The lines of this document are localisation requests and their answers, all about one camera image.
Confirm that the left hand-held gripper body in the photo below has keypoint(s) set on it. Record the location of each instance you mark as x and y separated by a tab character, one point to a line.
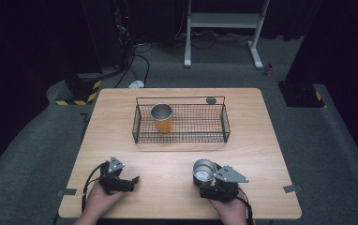
111	181

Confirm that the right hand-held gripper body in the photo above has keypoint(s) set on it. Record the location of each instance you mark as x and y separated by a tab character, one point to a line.
227	189

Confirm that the dark silver metal cup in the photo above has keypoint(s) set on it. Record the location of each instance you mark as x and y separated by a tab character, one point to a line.
203	175

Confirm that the orange metal cup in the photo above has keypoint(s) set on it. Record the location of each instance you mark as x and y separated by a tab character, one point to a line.
162	125

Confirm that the person's right hand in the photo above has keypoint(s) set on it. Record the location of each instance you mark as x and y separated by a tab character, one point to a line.
233	209

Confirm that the person's left hand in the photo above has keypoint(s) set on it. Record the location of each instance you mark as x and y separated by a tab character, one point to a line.
100	201

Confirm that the grey tape piece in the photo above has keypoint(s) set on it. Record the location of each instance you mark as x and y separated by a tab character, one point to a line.
292	188
67	192

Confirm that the dark round basket tag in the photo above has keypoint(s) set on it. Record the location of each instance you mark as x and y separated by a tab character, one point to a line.
211	100

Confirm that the black stand base striped edge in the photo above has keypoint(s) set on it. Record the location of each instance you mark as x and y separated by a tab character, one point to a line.
299	95
80	90

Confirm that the white power adapter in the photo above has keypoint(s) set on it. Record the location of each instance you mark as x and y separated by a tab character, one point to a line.
136	84

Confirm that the small red bottle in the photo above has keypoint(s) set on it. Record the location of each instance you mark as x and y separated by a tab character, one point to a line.
269	70

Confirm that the white metal stand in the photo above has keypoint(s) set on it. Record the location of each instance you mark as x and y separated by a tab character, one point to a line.
224	20

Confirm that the dark equipment rack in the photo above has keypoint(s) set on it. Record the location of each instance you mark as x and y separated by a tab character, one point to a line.
122	31

